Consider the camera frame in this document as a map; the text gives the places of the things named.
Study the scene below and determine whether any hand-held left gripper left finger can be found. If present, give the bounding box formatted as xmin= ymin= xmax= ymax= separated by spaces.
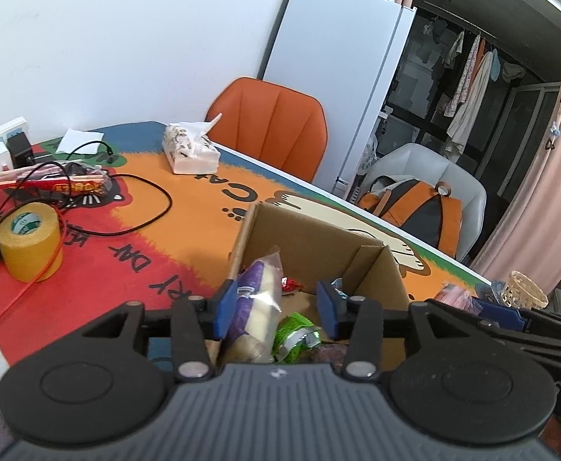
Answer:
xmin=79 ymin=279 xmax=239 ymax=381

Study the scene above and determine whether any brown cardboard box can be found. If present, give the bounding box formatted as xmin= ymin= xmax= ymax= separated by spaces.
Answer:
xmin=215 ymin=202 xmax=410 ymax=380

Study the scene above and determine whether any black cable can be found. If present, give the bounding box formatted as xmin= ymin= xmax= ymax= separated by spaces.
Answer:
xmin=2 ymin=141 xmax=173 ymax=237

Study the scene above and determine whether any long red snack packet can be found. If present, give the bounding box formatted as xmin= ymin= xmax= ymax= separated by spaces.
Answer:
xmin=0 ymin=162 xmax=113 ymax=199

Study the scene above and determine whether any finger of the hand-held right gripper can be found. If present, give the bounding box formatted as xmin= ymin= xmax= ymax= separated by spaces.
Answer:
xmin=423 ymin=298 xmax=533 ymax=347

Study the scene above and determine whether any patterned tissue pack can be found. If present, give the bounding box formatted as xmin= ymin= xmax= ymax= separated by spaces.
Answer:
xmin=162 ymin=113 xmax=221 ymax=175

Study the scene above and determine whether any light grey chair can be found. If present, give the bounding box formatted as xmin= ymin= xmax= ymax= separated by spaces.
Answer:
xmin=357 ymin=143 xmax=487 ymax=266

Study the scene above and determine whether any orange and black backpack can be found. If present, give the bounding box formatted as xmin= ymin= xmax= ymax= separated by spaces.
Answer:
xmin=354 ymin=177 xmax=463 ymax=259

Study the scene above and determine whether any printed cat table mat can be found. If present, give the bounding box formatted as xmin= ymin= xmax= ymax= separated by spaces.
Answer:
xmin=0 ymin=121 xmax=492 ymax=395

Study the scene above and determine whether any yellow tape roll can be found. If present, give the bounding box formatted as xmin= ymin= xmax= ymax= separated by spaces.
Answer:
xmin=0 ymin=202 xmax=64 ymax=283

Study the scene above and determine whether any white hanging garment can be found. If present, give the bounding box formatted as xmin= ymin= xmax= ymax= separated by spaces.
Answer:
xmin=446 ymin=50 xmax=495 ymax=155

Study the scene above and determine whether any white refrigerator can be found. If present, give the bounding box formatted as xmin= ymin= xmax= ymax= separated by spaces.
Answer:
xmin=261 ymin=0 xmax=416 ymax=201

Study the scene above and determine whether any black charger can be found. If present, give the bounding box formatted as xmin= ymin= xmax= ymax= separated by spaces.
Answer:
xmin=6 ymin=133 xmax=35 ymax=169

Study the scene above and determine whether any red-brown jelly packet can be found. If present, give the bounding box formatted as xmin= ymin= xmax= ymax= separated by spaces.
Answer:
xmin=436 ymin=283 xmax=475 ymax=310

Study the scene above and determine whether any orange chair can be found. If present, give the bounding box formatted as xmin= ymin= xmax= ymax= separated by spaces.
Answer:
xmin=205 ymin=77 xmax=329 ymax=184

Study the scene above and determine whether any woven bamboo basket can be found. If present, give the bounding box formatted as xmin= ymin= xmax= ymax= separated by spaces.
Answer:
xmin=501 ymin=270 xmax=549 ymax=310

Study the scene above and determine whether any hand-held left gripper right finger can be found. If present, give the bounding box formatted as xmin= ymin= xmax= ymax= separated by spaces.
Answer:
xmin=315 ymin=281 xmax=458 ymax=380

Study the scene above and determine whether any purple bread packet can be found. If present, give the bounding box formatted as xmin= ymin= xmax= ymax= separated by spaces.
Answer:
xmin=220 ymin=247 xmax=283 ymax=365

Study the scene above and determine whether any patterned hanging garment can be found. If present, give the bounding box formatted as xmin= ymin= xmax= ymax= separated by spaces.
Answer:
xmin=436 ymin=33 xmax=483 ymax=118

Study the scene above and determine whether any white paper napkin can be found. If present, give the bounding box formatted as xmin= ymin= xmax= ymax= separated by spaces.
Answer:
xmin=56 ymin=128 xmax=104 ymax=155

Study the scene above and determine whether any pink curtain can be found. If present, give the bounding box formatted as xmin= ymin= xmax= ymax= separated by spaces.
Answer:
xmin=472 ymin=0 xmax=561 ymax=289

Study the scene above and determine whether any green snack packet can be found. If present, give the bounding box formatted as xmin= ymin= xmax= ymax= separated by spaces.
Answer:
xmin=271 ymin=312 xmax=322 ymax=365

